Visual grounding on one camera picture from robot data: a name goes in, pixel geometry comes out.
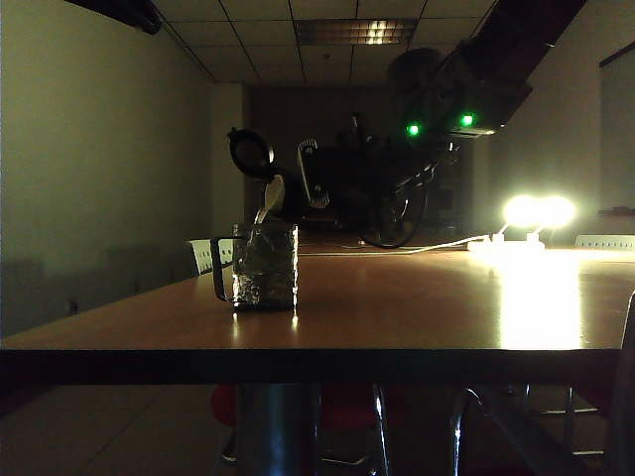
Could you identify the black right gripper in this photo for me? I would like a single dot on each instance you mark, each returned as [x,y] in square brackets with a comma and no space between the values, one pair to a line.
[367,173]

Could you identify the black thermos cup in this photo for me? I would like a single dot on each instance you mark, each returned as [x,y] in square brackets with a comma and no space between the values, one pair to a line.
[255,154]

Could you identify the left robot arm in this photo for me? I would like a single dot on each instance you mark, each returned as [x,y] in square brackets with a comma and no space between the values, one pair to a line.
[119,12]

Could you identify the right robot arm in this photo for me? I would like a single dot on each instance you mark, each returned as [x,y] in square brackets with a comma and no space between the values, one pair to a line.
[511,44]

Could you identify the textured glass mug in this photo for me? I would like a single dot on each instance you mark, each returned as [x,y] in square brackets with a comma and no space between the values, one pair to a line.
[268,270]

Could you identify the white perforated chair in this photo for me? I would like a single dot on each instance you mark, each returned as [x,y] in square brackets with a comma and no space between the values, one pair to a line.
[605,242]
[203,255]

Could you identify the ceiling light grille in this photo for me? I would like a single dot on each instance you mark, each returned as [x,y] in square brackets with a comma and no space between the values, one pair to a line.
[354,32]

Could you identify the white power strip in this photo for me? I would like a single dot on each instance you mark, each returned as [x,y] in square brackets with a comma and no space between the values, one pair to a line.
[511,245]

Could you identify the bright plug-in lamp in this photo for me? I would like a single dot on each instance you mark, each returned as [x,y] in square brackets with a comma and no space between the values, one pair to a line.
[559,211]
[522,211]

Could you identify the red chair seat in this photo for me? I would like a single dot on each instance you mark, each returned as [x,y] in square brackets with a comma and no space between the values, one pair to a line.
[347,411]

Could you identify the metal table leg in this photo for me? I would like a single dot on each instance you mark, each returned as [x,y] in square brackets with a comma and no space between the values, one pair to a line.
[278,431]

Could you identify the chrome chair leg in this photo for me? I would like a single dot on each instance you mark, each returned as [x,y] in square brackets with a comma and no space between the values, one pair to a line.
[382,426]

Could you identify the dark chair backrest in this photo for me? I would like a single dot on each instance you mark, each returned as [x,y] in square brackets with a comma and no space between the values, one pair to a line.
[626,387]

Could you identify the chrome chair frame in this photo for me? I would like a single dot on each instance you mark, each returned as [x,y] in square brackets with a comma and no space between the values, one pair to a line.
[457,426]

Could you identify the wall whiteboard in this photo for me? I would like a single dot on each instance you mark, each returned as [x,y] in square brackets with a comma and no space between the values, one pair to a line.
[620,129]

